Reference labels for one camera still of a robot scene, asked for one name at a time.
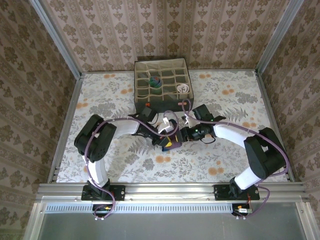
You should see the purple sock with teal toe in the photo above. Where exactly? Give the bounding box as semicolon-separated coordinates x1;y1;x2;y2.
161;132;183;153

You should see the dark fabric sock organizer box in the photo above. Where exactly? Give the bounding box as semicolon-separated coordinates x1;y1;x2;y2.
134;57;195;113

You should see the grey sock with orange cuff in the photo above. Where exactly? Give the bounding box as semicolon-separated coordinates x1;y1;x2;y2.
148;75;163;89

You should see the white sock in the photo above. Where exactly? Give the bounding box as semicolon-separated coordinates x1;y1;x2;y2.
175;84;191;95

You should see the floral tablecloth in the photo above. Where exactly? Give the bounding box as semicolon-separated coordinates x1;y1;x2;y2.
56;69;291;185

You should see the grey metal panel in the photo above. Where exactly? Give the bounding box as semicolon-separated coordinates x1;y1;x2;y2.
37;212;308;240

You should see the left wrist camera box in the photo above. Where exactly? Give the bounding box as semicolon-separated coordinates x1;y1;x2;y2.
156;117;175;133

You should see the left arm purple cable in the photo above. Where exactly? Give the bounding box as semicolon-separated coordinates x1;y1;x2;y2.
84;109;180;221

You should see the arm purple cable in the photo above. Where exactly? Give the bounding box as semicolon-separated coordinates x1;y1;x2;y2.
181;99;291;221
84;109;180;221

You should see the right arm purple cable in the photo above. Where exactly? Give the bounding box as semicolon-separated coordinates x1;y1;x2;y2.
181;99;291;221

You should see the aluminium front rail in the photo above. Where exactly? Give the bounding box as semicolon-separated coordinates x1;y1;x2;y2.
34;181;310;204

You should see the slotted cable duct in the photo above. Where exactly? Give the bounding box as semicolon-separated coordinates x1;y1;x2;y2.
44;202;299;214

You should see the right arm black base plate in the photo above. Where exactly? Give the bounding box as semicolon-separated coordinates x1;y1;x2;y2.
214;184;261;202

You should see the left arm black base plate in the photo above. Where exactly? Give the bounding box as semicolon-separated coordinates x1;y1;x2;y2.
81;184;126;202

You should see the aluminium table side rail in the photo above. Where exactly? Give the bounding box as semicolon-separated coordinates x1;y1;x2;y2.
46;73;85;185
254;70;296;183

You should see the black connector bracket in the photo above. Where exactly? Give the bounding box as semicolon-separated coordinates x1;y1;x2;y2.
92;203;116;218
231;203;254;217

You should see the aluminium frame post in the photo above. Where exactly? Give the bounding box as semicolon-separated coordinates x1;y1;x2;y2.
29;0;83;79
256;0;306;76

